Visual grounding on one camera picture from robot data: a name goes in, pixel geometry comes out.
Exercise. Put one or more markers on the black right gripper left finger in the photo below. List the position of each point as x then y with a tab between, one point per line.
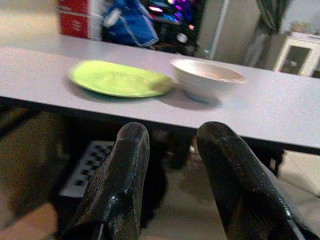
120	180

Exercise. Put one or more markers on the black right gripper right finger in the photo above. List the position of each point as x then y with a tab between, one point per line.
240	187

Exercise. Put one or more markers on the black white checkerboard board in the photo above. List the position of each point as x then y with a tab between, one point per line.
85	170

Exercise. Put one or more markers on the thin black table leg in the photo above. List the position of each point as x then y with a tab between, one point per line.
277	160

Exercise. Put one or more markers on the thick dark table leg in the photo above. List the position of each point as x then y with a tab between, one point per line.
181	150

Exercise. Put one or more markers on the brown cardboard box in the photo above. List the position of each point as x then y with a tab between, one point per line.
30	155

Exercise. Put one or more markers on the green plate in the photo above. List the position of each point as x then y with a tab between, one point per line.
117	78

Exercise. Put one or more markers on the white bowl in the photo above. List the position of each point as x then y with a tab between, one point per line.
200	82

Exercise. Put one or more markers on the white glass-door cabinet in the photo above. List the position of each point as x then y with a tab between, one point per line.
283	55

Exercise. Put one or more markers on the blue bag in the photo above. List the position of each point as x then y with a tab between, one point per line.
130	27

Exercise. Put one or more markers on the black screen colourful lights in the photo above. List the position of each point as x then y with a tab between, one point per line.
170	32

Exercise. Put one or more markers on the silver pole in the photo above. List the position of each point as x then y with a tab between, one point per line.
220	27

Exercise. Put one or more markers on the red box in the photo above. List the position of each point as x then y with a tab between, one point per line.
73	25

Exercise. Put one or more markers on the green potted plant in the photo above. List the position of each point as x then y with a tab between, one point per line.
271	15

